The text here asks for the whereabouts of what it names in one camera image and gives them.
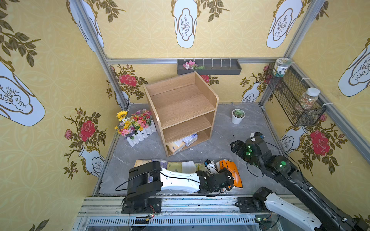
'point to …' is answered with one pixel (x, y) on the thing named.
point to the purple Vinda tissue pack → (164, 163)
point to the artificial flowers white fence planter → (137, 127)
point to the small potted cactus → (237, 116)
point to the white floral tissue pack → (188, 167)
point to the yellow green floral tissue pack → (175, 166)
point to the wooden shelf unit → (185, 106)
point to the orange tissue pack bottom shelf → (176, 146)
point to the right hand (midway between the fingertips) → (236, 146)
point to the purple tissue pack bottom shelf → (190, 139)
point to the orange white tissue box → (221, 164)
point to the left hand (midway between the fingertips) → (226, 174)
